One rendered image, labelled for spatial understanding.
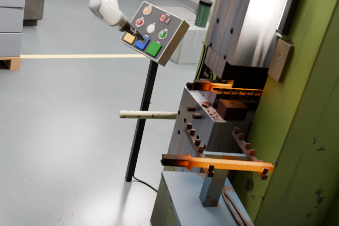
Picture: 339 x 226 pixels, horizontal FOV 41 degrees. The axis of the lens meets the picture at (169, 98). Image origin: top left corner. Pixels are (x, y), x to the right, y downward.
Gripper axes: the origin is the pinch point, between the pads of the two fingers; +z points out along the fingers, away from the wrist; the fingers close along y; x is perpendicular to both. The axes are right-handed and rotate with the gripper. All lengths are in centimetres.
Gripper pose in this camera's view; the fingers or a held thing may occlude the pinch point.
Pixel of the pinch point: (141, 39)
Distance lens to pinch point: 250.8
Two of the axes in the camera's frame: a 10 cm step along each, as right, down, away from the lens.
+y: 7.0, 4.3, -5.7
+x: 5.3, -8.5, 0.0
